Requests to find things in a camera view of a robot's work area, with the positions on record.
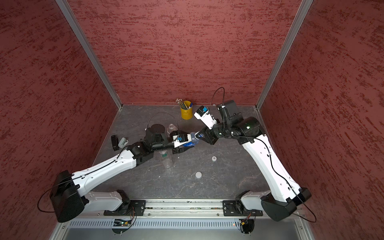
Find clear bottle blue label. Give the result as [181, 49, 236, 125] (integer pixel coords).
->
[183, 132, 200, 147]

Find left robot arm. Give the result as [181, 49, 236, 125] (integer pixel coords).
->
[50, 124, 195, 223]

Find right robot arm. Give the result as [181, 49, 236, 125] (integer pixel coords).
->
[194, 101, 312, 222]

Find clear bottle green label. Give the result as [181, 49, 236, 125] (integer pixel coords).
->
[159, 150, 174, 169]

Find small clear bottle white label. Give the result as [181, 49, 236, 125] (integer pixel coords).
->
[167, 124, 178, 137]

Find flat white bottle cap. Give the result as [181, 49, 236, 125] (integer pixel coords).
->
[195, 172, 202, 179]

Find yellow pencil cup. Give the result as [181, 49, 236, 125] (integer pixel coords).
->
[181, 101, 194, 120]

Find pencils bundle in cup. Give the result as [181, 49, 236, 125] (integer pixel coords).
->
[176, 99, 189, 110]

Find grey small stapler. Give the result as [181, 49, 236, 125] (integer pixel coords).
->
[118, 138, 129, 149]

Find black stapler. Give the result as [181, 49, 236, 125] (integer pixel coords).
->
[111, 135, 120, 151]

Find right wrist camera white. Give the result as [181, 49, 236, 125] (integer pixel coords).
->
[194, 106, 218, 130]

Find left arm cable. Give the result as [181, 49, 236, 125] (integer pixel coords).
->
[146, 111, 180, 133]

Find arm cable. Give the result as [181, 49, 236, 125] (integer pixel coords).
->
[209, 86, 226, 106]
[146, 111, 180, 133]

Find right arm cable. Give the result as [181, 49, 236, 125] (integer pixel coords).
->
[209, 86, 226, 106]

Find aluminium mounting rail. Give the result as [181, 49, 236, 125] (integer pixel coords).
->
[61, 197, 307, 219]

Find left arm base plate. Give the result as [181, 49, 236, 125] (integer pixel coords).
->
[104, 200, 147, 217]

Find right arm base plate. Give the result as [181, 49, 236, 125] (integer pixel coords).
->
[222, 200, 263, 217]

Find perforated cable tray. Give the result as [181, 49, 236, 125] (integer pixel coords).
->
[69, 218, 241, 230]

